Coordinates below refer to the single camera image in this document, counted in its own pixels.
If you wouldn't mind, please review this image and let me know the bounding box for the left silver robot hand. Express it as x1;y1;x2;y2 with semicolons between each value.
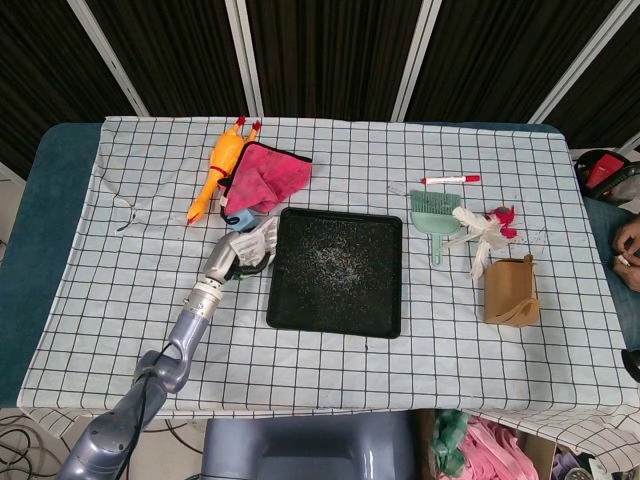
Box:
201;232;274;290

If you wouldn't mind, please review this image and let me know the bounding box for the person left hand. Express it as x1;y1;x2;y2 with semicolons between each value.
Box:
616;254;640;292

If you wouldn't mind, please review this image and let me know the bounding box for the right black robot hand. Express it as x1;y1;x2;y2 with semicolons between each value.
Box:
621;349;640;384

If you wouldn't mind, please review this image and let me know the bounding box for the person right hand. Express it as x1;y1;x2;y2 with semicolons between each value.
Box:
611;214;640;261

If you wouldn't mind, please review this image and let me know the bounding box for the white packet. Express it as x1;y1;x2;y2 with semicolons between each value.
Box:
230;216;280;267

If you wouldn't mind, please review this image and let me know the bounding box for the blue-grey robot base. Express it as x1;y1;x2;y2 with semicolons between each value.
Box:
201;410;417;480

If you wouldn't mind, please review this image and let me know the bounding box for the black baking tray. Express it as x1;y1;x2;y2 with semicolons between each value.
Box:
264;206;404;341

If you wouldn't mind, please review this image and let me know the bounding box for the teal hand brush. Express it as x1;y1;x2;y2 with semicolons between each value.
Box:
410;189;464;267

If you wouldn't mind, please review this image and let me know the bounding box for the blue jeans leg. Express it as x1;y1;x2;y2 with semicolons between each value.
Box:
581;196;640;352

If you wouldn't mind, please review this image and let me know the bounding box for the small blue box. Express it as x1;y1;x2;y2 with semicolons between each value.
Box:
225;208;259;234

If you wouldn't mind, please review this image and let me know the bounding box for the pink microfibre cloth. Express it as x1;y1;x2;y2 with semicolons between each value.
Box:
218;141;314;220

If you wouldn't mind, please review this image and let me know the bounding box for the white checkered tablecloth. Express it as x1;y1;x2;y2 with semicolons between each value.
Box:
16;115;640;464

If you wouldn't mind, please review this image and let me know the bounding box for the yellow rubber chicken toy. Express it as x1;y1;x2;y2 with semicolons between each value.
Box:
186;115;263;225

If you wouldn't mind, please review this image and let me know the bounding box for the brown cardboard box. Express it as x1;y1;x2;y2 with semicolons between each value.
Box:
414;409;557;480

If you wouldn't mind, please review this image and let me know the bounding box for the white pink feather toy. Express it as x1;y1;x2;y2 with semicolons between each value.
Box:
442;203;519;280

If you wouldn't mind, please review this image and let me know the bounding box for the dark partition panel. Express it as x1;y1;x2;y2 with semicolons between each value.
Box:
246;0;425;122
0;0;137;177
405;0;622;124
544;0;640;151
85;0;257;119

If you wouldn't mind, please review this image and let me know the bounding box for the pink ribbon bundle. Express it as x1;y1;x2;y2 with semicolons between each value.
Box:
462;416;540;480

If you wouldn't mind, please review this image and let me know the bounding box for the teal table pad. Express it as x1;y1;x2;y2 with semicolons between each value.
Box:
0;122;104;409

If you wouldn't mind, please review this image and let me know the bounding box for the red white marker pen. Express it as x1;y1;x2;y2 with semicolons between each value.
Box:
420;174;482;185

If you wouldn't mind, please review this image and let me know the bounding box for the green ribbon bundle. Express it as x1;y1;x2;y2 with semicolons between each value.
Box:
431;409;472;477

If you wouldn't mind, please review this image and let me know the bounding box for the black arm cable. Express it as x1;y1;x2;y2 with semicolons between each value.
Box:
114;347;181;480

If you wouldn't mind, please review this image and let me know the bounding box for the black floor cable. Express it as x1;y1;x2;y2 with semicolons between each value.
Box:
0;413;54;480
163;418;207;454

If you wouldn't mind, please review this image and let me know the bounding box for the white partition post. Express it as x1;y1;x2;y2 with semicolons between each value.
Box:
224;0;265;118
528;0;637;124
391;0;444;122
67;0;150;118

